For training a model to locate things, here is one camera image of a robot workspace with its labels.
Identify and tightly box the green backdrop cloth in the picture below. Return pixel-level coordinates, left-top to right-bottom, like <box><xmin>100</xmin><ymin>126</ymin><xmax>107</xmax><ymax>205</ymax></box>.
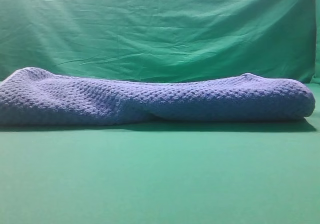
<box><xmin>0</xmin><ymin>0</ymin><xmax>320</xmax><ymax>83</ymax></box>

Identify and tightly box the blue waffle-weave towel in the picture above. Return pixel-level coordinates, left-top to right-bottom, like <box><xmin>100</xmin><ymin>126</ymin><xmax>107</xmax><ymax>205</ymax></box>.
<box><xmin>0</xmin><ymin>67</ymin><xmax>316</xmax><ymax>126</ymax></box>

